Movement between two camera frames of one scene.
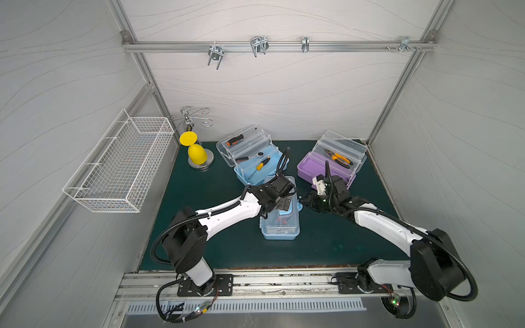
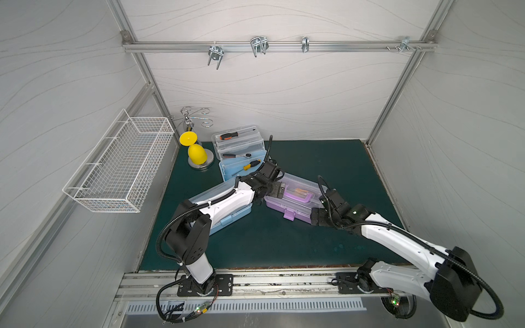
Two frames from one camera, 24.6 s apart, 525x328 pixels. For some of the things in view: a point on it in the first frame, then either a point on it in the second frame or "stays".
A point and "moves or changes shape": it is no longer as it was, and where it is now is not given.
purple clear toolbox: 344,156 moves or changes shape
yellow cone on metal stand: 199,158 stays
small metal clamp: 305,44 stays
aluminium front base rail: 253,284 stays
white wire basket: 123,171 stays
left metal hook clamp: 216,52 stays
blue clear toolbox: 280,224 to 216,193
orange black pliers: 340,159 to 301,191
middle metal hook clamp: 259,44 stays
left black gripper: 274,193 to 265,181
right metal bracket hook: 405,44 stays
